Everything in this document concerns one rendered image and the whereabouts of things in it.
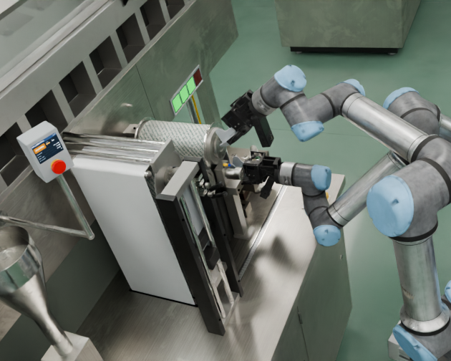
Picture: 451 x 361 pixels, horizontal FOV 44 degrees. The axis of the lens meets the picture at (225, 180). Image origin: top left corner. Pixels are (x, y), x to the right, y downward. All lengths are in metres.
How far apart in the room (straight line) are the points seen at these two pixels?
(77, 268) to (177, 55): 0.87
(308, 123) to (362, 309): 1.49
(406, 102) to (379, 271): 1.41
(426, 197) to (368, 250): 1.83
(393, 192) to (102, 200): 0.80
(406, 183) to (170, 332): 0.87
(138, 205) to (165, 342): 0.44
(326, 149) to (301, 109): 2.22
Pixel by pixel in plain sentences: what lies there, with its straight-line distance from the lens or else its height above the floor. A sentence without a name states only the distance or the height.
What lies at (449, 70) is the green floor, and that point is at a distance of 4.36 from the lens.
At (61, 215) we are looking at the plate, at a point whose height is 1.26.
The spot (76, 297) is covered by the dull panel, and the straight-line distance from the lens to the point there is 1.84.
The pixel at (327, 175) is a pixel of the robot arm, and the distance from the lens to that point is 1.74.
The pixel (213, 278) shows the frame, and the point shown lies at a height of 1.06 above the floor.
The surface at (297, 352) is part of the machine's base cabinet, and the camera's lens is 1.96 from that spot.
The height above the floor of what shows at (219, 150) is 1.25.
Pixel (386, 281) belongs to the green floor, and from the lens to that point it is 2.91.
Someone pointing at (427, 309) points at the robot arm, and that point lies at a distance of 1.42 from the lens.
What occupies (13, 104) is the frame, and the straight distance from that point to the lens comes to 1.55.
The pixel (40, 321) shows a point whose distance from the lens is 1.38.
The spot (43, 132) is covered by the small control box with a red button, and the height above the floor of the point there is 1.71.
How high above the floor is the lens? 2.26
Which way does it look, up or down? 39 degrees down
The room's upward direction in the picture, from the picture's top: 16 degrees counter-clockwise
